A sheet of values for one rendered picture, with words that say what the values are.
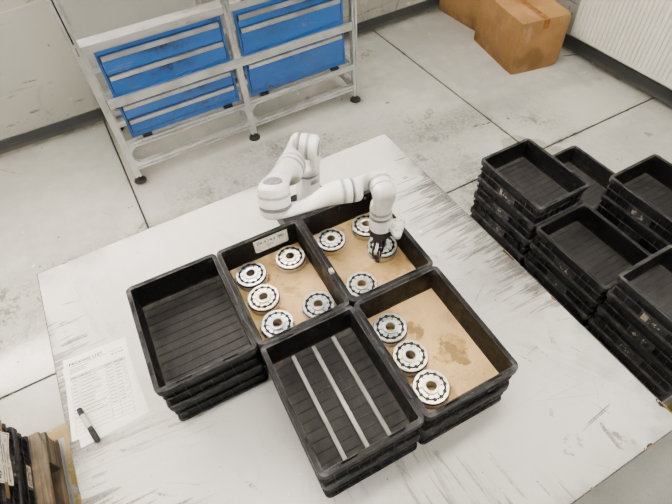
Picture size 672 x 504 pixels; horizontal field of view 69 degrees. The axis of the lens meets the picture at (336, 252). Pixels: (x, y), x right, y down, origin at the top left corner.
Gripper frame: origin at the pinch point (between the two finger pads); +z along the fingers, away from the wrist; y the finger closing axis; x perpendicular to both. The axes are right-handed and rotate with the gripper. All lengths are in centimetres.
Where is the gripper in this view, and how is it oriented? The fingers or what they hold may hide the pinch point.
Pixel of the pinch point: (379, 253)
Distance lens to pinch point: 168.2
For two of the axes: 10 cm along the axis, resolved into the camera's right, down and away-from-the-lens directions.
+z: 0.5, 6.3, 7.7
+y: -3.0, 7.5, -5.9
